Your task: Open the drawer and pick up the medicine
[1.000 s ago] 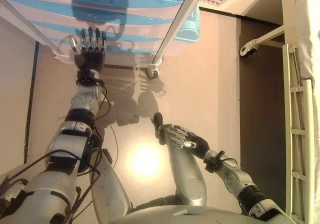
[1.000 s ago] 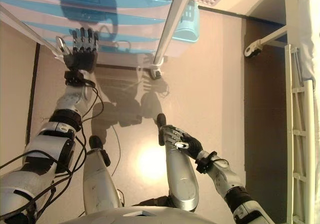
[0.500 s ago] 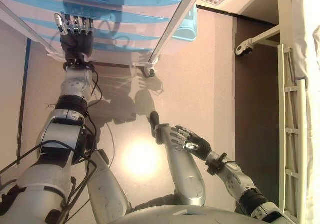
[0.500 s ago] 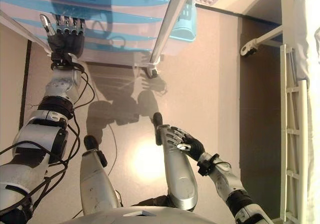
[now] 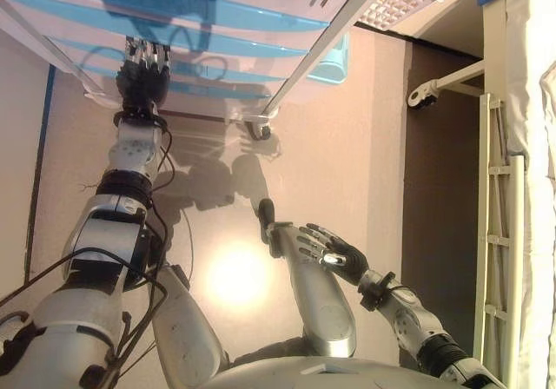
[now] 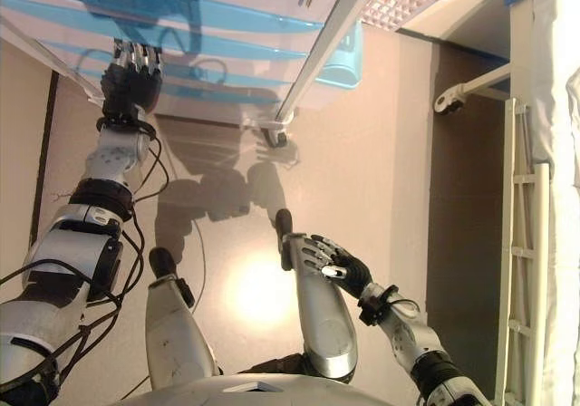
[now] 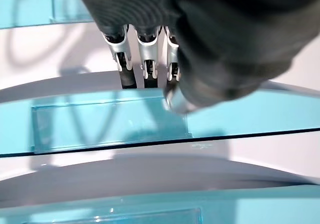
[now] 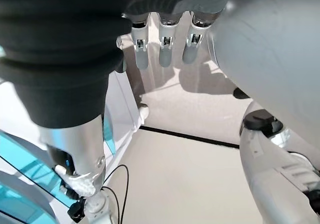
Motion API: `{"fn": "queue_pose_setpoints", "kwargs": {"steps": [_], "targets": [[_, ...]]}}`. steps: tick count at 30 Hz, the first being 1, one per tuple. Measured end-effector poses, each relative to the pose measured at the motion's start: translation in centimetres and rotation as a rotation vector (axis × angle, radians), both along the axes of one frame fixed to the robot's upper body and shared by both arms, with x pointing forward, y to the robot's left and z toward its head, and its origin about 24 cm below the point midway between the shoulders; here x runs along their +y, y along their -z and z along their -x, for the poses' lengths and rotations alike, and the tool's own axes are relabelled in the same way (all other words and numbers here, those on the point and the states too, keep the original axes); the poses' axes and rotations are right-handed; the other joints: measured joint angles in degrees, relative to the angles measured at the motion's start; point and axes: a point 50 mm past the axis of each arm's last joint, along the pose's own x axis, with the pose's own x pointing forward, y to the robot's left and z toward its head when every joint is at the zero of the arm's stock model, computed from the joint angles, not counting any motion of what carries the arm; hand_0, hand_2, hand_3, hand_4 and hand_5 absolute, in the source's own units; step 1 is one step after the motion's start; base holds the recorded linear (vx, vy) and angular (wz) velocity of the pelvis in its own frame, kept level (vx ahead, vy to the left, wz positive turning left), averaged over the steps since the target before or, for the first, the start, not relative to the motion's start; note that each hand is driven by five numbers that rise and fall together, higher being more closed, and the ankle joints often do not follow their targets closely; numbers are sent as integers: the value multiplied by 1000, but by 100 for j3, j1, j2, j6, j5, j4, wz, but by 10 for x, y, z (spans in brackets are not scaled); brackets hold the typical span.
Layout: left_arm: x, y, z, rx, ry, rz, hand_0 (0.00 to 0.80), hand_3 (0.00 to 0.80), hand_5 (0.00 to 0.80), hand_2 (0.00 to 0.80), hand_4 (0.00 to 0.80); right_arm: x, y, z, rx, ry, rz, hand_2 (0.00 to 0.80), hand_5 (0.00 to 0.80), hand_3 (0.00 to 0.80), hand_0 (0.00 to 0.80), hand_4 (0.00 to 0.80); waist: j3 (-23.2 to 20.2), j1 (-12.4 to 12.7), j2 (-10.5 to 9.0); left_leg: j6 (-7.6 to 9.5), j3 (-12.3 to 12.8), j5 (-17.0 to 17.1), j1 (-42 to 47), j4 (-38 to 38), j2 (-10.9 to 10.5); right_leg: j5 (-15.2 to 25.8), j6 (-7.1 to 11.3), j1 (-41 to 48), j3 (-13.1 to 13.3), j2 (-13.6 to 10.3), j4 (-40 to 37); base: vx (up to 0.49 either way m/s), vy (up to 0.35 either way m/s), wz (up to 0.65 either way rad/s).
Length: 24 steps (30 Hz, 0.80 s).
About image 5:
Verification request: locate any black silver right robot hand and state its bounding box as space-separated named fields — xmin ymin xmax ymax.
xmin=297 ymin=222 xmax=370 ymax=286

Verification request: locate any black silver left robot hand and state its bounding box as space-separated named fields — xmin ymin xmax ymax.
xmin=115 ymin=36 xmax=173 ymax=109

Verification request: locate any blue front cart drawer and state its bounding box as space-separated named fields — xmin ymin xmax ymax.
xmin=64 ymin=49 xmax=296 ymax=84
xmin=12 ymin=19 xmax=318 ymax=58
xmin=86 ymin=74 xmax=279 ymax=103
xmin=0 ymin=0 xmax=335 ymax=32

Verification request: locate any silver right robot leg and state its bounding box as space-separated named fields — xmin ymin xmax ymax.
xmin=258 ymin=197 xmax=358 ymax=359

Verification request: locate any silver robot leg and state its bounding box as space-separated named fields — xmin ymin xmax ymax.
xmin=151 ymin=265 xmax=228 ymax=389
xmin=258 ymin=197 xmax=358 ymax=359

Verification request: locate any grey robot torso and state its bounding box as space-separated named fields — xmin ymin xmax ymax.
xmin=208 ymin=336 xmax=435 ymax=389

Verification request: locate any white cart caster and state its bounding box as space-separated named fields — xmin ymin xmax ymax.
xmin=242 ymin=119 xmax=273 ymax=142

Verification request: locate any white medical cart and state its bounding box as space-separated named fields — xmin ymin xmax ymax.
xmin=0 ymin=0 xmax=444 ymax=143

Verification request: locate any silver left robot leg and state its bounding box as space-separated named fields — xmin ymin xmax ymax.
xmin=151 ymin=265 xmax=228 ymax=389

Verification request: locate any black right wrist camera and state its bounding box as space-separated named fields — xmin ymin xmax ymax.
xmin=358 ymin=271 xmax=397 ymax=311

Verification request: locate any white wire basket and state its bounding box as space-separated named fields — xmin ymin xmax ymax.
xmin=354 ymin=0 xmax=447 ymax=32

